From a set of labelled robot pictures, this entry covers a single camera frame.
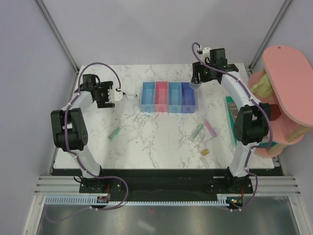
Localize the brown cube on shelf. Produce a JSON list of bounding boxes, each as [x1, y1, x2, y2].
[[269, 104, 281, 121]]

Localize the clear jar of clips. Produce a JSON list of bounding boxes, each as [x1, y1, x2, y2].
[[189, 82, 201, 94]]

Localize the green correction tape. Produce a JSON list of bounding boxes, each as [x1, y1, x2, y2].
[[189, 123, 204, 141], [108, 127, 121, 141]]

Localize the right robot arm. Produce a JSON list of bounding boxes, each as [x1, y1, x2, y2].
[[190, 42, 272, 193]]

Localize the small gold binder clip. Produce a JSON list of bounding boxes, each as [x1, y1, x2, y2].
[[201, 149, 209, 156]]

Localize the teal blue plastic bin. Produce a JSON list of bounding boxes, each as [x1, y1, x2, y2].
[[168, 82, 182, 113]]

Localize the green book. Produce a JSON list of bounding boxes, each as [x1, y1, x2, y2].
[[225, 96, 239, 131]]

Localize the dark blue plastic bin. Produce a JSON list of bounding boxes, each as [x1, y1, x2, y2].
[[181, 82, 197, 114]]

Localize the green correction tape left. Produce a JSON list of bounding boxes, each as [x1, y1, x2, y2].
[[108, 127, 121, 141]]

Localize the pink plastic bin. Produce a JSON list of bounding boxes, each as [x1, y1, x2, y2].
[[155, 81, 168, 113]]

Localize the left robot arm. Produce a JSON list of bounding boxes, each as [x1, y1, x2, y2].
[[50, 74, 115, 192]]

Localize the yellow cup on shelf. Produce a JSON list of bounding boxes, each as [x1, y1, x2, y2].
[[250, 74, 274, 98]]

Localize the pink wooden shelf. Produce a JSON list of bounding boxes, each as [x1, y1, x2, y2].
[[248, 45, 313, 158]]

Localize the pink correction tape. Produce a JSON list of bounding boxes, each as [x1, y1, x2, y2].
[[203, 119, 217, 138]]

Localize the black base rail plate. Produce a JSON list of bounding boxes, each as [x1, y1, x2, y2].
[[52, 167, 283, 201]]

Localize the aluminium frame rails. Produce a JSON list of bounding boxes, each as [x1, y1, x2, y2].
[[23, 169, 307, 235]]

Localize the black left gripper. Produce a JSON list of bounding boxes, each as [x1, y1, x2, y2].
[[95, 82, 115, 108]]

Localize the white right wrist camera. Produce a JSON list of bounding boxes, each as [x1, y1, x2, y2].
[[197, 47, 211, 64]]

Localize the light blue left bin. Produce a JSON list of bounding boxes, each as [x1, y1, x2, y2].
[[140, 82, 156, 113]]

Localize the green correction tape right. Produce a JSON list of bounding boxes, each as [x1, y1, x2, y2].
[[189, 123, 204, 141]]

